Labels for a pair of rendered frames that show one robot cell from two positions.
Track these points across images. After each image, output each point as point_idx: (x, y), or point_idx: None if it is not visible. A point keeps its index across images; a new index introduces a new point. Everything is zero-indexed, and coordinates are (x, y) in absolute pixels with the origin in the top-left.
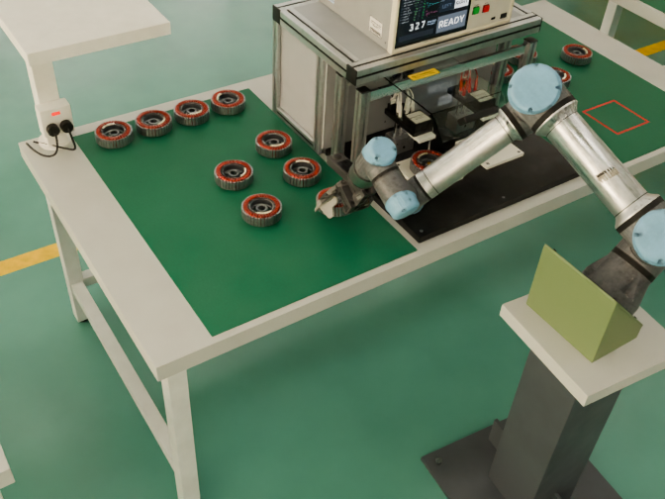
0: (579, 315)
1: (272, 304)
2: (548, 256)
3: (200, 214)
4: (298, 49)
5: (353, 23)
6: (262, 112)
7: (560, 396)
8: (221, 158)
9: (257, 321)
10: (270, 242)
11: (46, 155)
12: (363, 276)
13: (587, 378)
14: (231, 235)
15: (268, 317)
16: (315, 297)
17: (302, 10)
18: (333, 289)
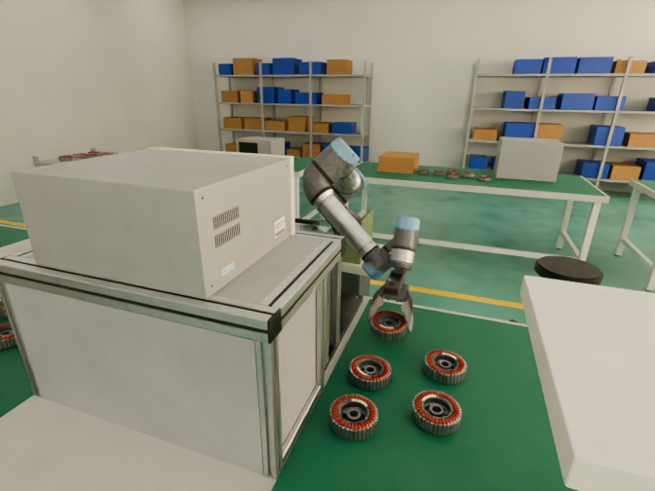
0: (368, 234)
1: (494, 323)
2: (363, 225)
3: (502, 406)
4: (294, 323)
5: (259, 254)
6: (290, 486)
7: (367, 282)
8: (423, 453)
9: (512, 322)
10: (458, 351)
11: None
12: (419, 306)
13: (381, 246)
14: (486, 373)
15: (503, 321)
16: (462, 314)
17: (257, 295)
18: (445, 311)
